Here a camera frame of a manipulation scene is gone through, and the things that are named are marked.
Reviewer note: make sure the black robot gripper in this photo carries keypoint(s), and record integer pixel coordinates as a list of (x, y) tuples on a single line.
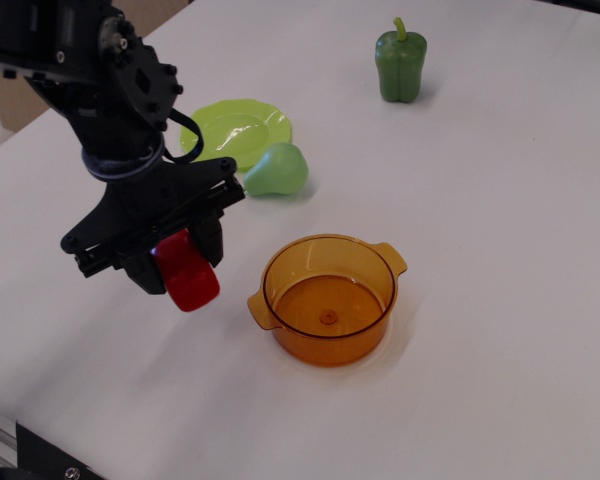
[(133, 216)]

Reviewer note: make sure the red and white toy sushi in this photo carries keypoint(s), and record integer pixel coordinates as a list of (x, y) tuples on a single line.
[(188, 277)]

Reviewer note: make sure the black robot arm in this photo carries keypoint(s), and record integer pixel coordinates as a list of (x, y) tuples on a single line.
[(86, 61)]

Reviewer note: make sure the light green plastic plate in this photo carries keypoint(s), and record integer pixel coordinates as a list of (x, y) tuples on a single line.
[(242, 129)]

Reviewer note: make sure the light green toy pear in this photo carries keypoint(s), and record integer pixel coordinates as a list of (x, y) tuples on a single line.
[(282, 170)]

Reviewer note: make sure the orange transparent plastic pot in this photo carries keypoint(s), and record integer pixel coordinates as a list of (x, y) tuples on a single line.
[(327, 299)]

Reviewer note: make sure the cardboard box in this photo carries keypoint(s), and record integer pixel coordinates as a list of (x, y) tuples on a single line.
[(20, 105)]

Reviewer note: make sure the green toy bell pepper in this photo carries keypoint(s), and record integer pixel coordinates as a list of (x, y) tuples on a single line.
[(399, 58)]

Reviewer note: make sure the black metal table bracket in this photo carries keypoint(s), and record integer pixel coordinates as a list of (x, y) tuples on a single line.
[(42, 458)]

